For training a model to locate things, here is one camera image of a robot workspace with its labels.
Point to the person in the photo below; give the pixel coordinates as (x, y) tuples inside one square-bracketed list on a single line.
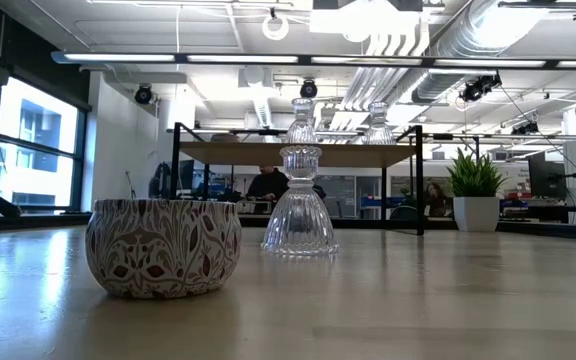
[(435, 197), (268, 184)]

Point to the black ceiling track spotlight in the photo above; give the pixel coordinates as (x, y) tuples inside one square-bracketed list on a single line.
[(525, 129), (478, 87)]

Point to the wooden shelf with black legs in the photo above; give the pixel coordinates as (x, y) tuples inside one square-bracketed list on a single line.
[(348, 155)]

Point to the clear ribbed glass candlestick holder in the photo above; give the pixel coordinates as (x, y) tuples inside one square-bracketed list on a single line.
[(299, 220), (378, 132), (302, 131)]

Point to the black round ceiling spotlight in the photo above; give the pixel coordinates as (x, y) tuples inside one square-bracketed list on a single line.
[(308, 89), (143, 94)]

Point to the long linear light fixture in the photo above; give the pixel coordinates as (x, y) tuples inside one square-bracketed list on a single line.
[(243, 58)]

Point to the black computer monitor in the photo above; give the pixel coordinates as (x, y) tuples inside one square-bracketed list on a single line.
[(547, 175)]

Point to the silver round air duct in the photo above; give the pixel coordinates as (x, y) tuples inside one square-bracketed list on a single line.
[(468, 35)]

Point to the green plant in white pot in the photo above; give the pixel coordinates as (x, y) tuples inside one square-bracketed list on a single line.
[(474, 212)]

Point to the red floral white candle bowl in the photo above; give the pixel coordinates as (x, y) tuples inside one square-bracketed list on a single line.
[(163, 250)]

